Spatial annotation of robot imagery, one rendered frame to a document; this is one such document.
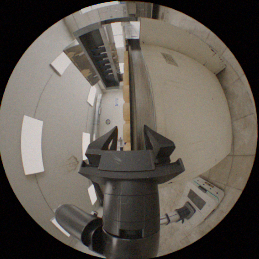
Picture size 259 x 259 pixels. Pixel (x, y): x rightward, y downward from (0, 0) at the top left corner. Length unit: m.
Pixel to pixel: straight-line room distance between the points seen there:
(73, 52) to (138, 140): 0.69
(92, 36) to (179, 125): 0.68
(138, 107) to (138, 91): 0.06
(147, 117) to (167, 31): 0.51
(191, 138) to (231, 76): 0.87
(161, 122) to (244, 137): 0.84
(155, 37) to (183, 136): 0.52
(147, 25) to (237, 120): 0.92
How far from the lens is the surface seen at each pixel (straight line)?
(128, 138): 0.18
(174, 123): 0.23
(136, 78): 0.27
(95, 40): 0.64
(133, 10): 3.14
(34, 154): 2.16
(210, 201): 0.89
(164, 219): 0.95
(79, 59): 0.71
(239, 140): 0.91
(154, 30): 0.53
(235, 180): 1.01
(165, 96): 0.24
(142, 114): 0.21
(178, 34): 0.58
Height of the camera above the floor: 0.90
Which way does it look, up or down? 3 degrees up
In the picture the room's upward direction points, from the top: 91 degrees counter-clockwise
